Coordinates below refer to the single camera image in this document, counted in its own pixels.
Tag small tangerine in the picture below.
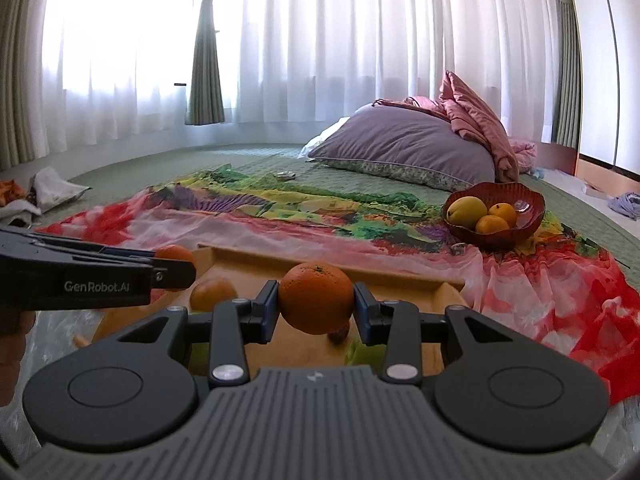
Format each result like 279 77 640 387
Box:
277 262 355 335
488 202 518 226
156 244 197 292
475 215 510 235

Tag white pillow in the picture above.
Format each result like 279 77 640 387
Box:
301 116 352 159

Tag grey-green curtain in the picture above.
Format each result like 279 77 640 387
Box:
184 0 227 127
546 0 584 147
0 0 57 171

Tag red glass bowl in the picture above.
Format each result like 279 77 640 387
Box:
441 182 546 252

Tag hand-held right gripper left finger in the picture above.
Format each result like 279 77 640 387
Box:
117 280 279 387

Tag yellow pear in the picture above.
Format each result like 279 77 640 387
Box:
446 196 488 228

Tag multicolour floral scarf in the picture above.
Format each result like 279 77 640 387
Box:
36 166 640 403

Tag green apple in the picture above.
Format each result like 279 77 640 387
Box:
345 337 386 368

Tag wooden tray with handles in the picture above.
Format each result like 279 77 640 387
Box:
74 244 475 378

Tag large orange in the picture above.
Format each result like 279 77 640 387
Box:
189 276 238 312

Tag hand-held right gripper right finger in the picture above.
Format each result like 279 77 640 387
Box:
353 282 531 387

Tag person's left hand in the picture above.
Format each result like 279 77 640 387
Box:
0 332 29 408

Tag orange cloth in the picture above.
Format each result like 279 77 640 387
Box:
0 179 24 207

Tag blue cloth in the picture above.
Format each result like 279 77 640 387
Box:
609 191 640 222

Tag snowflake tulle cloth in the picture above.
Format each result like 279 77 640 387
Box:
10 307 636 456

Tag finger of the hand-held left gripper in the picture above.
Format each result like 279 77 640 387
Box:
30 239 157 262
150 258 197 292

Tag white crumpled cloth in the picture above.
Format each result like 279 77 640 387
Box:
29 166 93 211

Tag white sheer curtain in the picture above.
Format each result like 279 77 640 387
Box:
40 0 561 143

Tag pink quilt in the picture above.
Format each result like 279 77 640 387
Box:
374 70 538 184

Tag white wardrobe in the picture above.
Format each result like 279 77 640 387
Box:
575 0 640 183

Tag purple pillow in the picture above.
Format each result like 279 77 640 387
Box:
306 102 497 192

